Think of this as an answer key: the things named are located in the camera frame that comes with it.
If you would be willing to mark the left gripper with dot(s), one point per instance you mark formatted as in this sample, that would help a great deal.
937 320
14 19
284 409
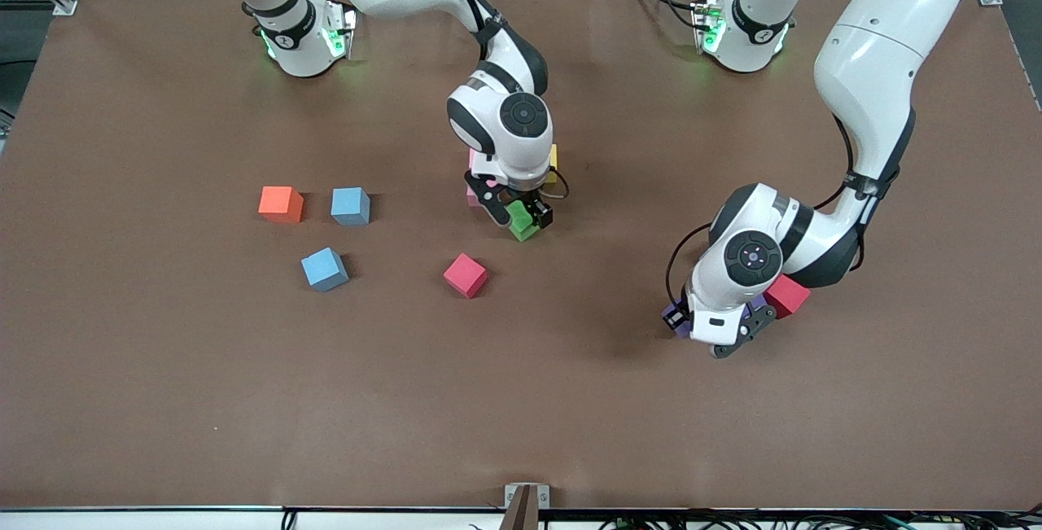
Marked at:
674 317

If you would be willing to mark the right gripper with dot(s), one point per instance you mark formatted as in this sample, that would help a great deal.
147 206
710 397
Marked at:
540 212

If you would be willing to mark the purple foam cube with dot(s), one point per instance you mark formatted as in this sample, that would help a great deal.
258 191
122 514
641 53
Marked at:
759 302
684 332

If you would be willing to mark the green foam cube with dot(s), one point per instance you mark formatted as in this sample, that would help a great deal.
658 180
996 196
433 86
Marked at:
521 225

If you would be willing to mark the yellow foam cube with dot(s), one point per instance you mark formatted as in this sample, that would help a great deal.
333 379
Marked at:
554 159

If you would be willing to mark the red foam cube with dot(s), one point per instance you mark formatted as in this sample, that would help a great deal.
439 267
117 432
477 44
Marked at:
790 296
465 275

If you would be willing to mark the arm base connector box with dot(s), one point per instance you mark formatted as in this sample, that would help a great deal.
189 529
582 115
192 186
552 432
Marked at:
342 29
708 25

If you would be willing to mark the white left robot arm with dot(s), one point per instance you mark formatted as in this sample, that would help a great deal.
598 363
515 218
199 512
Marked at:
879 50

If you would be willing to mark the brown table mat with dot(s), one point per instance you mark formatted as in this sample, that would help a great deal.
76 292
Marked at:
521 400

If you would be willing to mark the blue foam cube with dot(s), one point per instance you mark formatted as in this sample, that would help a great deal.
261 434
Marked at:
324 269
350 206

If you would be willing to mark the orange foam cube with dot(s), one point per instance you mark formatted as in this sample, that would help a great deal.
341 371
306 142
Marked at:
281 204

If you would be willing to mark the metal table edge bracket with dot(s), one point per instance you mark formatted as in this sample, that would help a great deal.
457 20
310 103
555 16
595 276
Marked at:
527 505

